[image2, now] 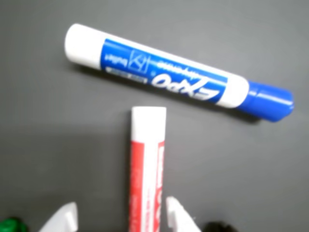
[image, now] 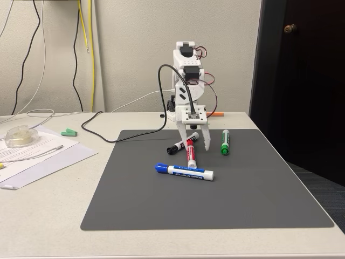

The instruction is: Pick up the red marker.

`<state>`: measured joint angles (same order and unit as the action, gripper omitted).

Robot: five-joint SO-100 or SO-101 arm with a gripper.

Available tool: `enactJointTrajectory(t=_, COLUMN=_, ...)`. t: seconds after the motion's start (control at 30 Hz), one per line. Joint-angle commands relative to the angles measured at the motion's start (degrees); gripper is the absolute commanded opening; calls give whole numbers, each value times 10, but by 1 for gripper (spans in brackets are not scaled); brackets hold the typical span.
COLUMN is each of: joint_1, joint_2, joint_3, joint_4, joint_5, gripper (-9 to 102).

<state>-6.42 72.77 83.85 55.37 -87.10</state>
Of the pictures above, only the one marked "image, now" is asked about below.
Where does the black dry-erase marker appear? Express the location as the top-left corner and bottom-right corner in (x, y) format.
(166, 132), (200, 156)

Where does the white looped cable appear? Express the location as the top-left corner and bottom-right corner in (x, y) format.
(26, 108), (56, 130)

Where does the blue dry-erase marker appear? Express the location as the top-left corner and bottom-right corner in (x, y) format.
(154, 162), (215, 182)

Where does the grey mat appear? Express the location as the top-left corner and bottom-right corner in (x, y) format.
(80, 128), (335, 231)

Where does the dark wooden door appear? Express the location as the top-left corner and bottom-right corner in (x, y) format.
(249, 0), (345, 187)

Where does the printed white paper sheet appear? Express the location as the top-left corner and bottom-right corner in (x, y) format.
(0, 124), (80, 179)

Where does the short yellow cable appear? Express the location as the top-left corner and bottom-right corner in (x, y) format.
(77, 0), (91, 54)

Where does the white robot power cable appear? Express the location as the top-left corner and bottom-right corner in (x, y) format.
(111, 90), (176, 113)

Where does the black camera cable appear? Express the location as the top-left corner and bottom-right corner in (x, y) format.
(81, 64), (197, 143)

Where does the clear plastic tape container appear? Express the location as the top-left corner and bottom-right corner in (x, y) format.
(4, 125), (41, 148)

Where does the white vertical wall trim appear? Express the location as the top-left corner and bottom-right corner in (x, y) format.
(89, 0), (105, 113)

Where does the thin white wall cable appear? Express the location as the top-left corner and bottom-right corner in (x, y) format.
(0, 0), (47, 125)
(0, 0), (13, 38)

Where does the red dry-erase marker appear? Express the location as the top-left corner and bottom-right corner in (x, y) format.
(185, 139), (197, 168)

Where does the blank white paper sheet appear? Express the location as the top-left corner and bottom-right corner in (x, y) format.
(0, 141), (99, 190)

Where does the white gripper camera box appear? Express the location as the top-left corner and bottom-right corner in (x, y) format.
(175, 106), (209, 130)

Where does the long yellow cable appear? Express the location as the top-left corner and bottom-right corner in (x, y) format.
(88, 0), (95, 112)

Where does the green dry-erase marker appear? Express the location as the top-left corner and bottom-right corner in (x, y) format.
(220, 129), (231, 156)

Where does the white charging cable with plug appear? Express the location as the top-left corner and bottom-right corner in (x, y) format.
(0, 145), (64, 163)

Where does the black hanging cable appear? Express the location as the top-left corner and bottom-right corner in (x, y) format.
(72, 0), (84, 112)
(10, 0), (41, 116)

